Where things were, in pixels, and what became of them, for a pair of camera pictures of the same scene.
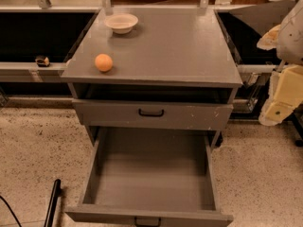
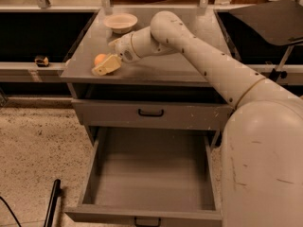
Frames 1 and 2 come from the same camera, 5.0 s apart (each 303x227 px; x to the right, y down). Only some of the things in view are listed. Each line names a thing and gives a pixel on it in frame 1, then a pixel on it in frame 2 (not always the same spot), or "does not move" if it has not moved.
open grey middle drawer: (151, 177) does not move
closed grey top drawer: (150, 112) does not move
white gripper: (292, 39) → (124, 49)
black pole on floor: (55, 195) does not move
